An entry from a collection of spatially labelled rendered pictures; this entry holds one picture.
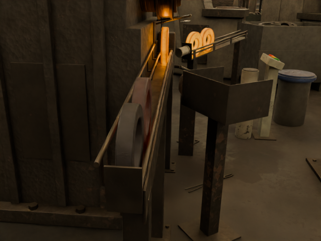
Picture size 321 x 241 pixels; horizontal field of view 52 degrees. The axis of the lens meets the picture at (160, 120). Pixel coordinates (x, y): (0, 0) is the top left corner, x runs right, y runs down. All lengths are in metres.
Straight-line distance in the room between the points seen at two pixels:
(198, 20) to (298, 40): 1.26
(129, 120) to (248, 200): 1.26
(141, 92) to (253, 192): 1.22
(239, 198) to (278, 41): 2.38
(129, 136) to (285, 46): 3.39
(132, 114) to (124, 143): 0.06
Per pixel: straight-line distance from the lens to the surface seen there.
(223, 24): 4.35
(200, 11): 4.39
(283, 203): 1.85
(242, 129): 2.52
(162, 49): 1.65
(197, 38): 2.22
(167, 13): 1.63
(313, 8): 5.61
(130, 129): 0.63
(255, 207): 1.77
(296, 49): 3.98
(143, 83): 0.82
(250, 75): 2.40
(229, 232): 1.57
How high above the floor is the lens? 0.97
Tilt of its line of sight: 20 degrees down
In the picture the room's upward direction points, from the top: 1 degrees clockwise
